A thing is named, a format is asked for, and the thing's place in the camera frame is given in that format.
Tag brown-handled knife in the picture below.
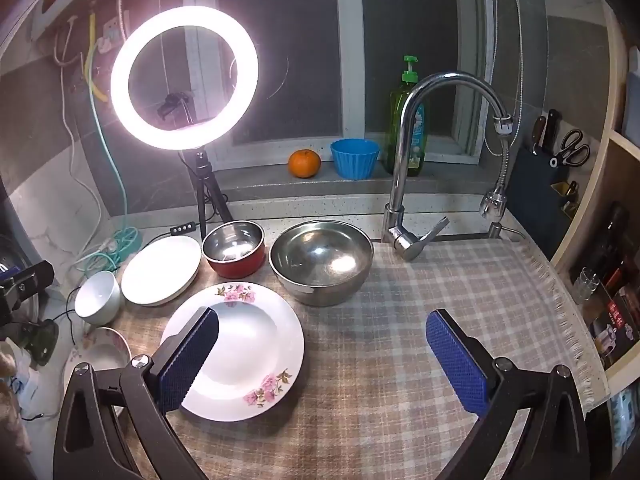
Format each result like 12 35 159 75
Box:
531 116 547 156

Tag chrome faucet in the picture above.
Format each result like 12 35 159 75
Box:
382 71 516 262

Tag green dish soap bottle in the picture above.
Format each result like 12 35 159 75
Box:
384 55 430 177

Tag white wall socket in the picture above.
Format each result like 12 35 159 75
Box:
97 17 123 56

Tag pale blue ceramic bowl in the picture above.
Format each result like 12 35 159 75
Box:
74 270 123 325

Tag beige plaid cloth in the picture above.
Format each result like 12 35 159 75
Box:
82 237 611 480

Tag black tripod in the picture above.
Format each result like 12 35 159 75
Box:
187 149 236 243

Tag black-handled knife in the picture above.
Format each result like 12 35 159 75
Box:
542 108 561 153

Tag orange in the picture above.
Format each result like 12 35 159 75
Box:
288 149 322 179

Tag wooden shelf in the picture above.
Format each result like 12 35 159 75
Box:
550 5 640 411

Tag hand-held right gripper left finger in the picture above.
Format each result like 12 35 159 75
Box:
52 306 221 480

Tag white ring light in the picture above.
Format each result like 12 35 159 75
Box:
110 6 259 151

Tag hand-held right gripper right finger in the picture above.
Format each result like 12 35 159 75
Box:
425 308 591 480

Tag dark knife rack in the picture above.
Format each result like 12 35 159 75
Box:
512 140 591 221

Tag black-handled scissors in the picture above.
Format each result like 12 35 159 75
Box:
550 129 591 168

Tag drinking glass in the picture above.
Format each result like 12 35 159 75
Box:
572 267 601 306

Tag yellow hose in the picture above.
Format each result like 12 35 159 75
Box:
82 12 108 103

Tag printed box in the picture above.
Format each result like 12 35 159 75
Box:
587 285 640 361

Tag white cable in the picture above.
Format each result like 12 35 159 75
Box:
52 20 108 261

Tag small floral plate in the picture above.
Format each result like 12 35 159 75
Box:
63 326 133 418

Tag large steel bowl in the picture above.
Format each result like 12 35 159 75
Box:
269 220 375 307

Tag dark bottle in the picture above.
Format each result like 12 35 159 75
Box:
582 202 631 286

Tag black cable with inline remote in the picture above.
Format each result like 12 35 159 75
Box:
142 222 201 251

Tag window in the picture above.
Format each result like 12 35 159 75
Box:
182 0 496 166

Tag red steel bowl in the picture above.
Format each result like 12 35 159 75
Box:
201 220 267 279

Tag large floral plate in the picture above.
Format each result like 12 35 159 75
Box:
160 281 306 422

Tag blue ribbed cup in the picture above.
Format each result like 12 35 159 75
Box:
330 139 381 181

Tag flexible faucet sprayer hose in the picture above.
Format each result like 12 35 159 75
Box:
480 115 517 221

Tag plain white plate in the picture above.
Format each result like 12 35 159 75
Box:
120 234 202 307

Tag dark green dish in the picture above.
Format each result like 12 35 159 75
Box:
22 320 60 367

